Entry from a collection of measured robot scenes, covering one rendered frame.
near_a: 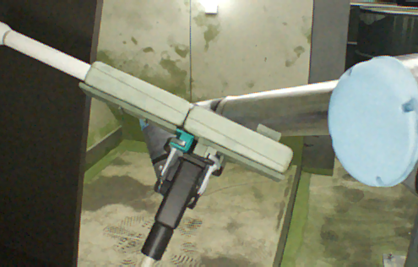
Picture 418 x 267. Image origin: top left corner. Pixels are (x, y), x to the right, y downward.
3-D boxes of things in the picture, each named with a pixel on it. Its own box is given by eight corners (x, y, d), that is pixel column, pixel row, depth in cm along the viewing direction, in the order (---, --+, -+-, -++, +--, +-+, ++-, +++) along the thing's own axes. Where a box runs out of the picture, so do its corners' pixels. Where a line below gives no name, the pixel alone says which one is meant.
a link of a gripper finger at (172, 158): (170, 175, 56) (176, 186, 64) (189, 135, 57) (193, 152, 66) (149, 165, 56) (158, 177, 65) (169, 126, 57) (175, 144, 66)
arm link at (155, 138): (176, 107, 99) (192, 158, 96) (130, 116, 93) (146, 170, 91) (192, 91, 91) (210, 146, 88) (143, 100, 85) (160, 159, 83)
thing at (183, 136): (187, 155, 61) (193, 141, 61) (187, 151, 57) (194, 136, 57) (171, 148, 61) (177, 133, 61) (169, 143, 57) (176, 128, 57)
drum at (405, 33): (337, 122, 319) (348, 3, 288) (408, 123, 317) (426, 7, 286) (360, 152, 265) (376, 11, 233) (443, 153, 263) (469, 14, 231)
